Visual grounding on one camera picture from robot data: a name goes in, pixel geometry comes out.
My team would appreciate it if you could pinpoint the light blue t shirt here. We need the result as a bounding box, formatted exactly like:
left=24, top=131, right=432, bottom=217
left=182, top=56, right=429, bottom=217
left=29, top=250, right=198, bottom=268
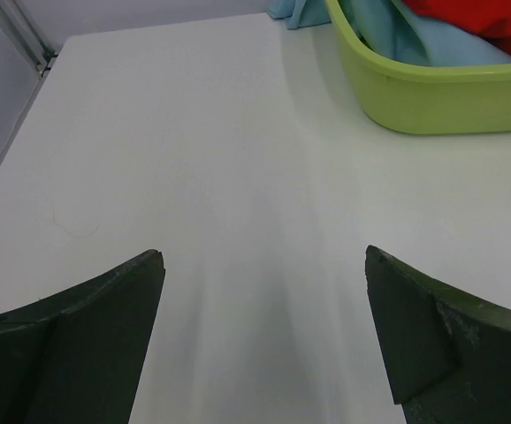
left=267, top=0, right=511, bottom=67

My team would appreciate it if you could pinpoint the red printed t shirt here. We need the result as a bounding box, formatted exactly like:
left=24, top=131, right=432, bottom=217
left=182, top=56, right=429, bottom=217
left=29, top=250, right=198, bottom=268
left=405, top=0, right=511, bottom=56

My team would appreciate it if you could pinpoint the green plastic basin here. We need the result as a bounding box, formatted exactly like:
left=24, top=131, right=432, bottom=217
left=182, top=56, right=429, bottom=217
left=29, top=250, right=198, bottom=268
left=326, top=1, right=511, bottom=135

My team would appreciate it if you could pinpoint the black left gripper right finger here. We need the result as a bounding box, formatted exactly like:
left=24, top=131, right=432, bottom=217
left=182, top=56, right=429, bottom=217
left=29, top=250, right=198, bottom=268
left=365, top=246, right=511, bottom=423

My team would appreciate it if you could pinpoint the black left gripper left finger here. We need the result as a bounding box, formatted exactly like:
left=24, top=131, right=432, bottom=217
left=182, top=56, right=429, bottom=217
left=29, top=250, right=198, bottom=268
left=0, top=250, right=165, bottom=423

